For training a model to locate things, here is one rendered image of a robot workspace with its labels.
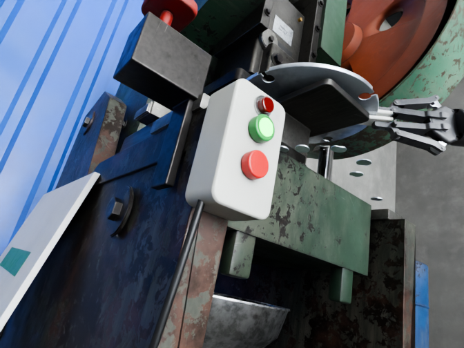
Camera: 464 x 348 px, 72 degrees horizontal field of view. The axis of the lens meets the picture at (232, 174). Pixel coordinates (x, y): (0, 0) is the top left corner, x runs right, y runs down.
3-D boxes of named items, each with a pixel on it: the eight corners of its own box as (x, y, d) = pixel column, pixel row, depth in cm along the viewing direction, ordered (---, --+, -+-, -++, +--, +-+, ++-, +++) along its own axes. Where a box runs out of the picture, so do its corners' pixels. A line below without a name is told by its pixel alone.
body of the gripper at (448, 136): (461, 155, 67) (418, 150, 67) (456, 119, 70) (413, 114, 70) (489, 139, 60) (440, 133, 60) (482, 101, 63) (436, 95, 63)
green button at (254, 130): (273, 145, 32) (277, 121, 33) (253, 133, 31) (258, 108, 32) (264, 148, 33) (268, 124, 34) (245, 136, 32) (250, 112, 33)
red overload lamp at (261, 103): (275, 119, 34) (278, 99, 34) (258, 108, 32) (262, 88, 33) (267, 121, 34) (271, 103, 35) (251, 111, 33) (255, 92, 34)
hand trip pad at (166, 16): (189, 51, 40) (203, 5, 42) (146, 21, 36) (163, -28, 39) (163, 72, 45) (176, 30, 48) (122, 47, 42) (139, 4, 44)
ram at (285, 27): (306, 97, 78) (319, 5, 88) (264, 62, 69) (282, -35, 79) (257, 117, 91) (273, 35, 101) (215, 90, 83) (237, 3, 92)
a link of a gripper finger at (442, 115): (449, 119, 64) (449, 112, 64) (393, 109, 64) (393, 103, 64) (436, 128, 67) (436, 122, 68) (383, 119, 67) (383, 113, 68)
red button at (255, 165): (266, 182, 31) (271, 156, 32) (246, 171, 30) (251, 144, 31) (258, 184, 32) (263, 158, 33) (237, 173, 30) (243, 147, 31)
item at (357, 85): (204, 95, 66) (205, 92, 66) (279, 151, 86) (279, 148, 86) (343, 42, 47) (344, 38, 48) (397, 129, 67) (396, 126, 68)
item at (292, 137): (368, 179, 57) (371, 112, 61) (321, 146, 49) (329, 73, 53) (266, 192, 76) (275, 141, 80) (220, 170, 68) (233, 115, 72)
